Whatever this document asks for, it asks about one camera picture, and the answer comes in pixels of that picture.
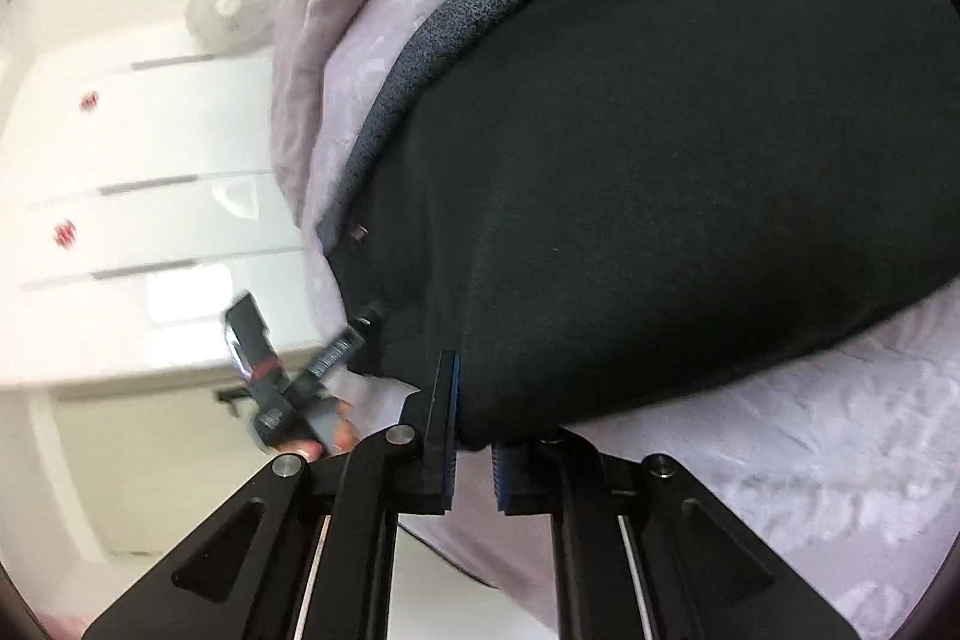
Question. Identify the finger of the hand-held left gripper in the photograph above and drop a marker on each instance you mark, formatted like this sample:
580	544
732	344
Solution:
334	355

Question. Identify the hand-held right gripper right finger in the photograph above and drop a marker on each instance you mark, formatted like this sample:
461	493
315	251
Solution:
501	476

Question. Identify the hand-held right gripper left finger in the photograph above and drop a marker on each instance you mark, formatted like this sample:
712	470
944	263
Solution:
450	437

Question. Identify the black pants with patterned waistband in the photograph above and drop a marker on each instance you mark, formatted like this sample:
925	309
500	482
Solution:
637	160

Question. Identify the person's left hand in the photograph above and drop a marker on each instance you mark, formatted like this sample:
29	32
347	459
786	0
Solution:
343	431

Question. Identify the white wardrobe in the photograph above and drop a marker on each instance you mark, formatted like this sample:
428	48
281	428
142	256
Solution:
150	175

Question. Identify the lilac embossed blanket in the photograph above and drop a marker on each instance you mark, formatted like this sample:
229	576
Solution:
787	460

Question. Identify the white round fan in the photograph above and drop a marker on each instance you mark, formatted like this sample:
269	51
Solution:
225	6

